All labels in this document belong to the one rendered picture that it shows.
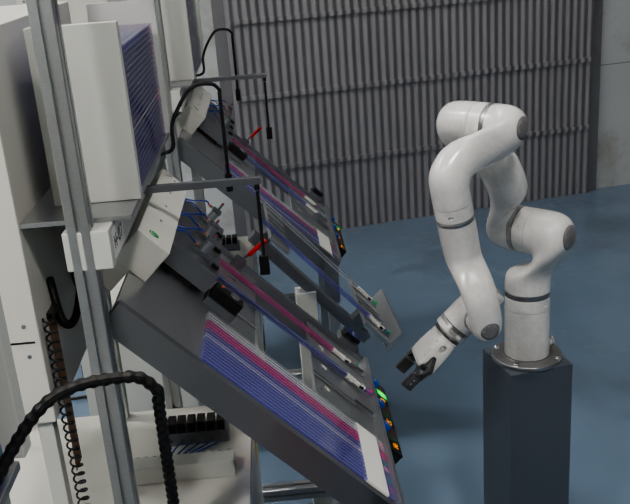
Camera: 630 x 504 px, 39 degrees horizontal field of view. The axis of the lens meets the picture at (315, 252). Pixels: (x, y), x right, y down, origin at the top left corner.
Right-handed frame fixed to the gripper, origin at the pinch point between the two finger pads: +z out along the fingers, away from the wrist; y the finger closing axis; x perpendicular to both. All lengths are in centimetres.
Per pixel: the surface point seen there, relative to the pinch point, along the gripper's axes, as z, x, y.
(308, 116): 5, 3, 346
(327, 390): 10.2, 18.6, -15.0
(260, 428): 12, 37, -49
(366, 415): 10.2, 5.8, -12.3
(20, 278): 16, 90, -49
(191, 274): 7, 61, -17
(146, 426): 59, 37, 12
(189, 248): 4, 65, -13
